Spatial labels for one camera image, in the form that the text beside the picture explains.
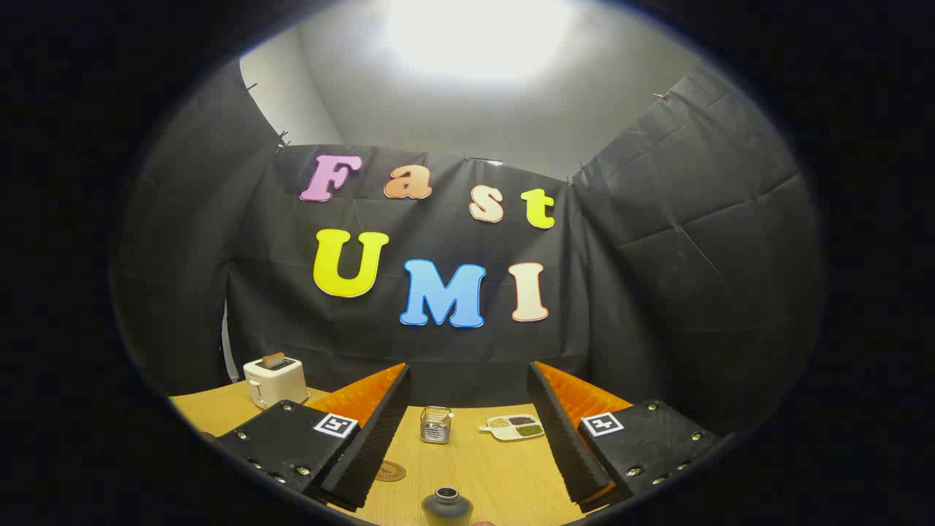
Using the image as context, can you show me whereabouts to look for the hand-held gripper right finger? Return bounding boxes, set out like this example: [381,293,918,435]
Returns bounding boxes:
[527,361,720,512]

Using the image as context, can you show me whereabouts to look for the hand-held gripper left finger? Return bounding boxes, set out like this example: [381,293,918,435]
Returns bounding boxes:
[217,363,411,511]

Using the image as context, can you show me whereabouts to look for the silver bottle with green label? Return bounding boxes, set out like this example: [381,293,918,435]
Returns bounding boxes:
[421,487,474,526]

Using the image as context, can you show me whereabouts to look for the white divided dish with beans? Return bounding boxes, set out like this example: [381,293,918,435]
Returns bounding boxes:
[479,414,546,441]

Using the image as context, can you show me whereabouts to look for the wooden table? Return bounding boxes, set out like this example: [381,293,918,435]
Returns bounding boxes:
[169,380,629,526]

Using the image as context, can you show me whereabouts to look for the cream toaster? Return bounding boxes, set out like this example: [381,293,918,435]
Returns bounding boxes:
[243,357,310,409]

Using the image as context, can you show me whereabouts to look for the black backdrop cloth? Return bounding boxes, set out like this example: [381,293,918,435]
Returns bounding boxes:
[110,58,826,439]

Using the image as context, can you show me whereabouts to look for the metal wire basket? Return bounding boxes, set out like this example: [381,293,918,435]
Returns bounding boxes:
[420,406,454,445]

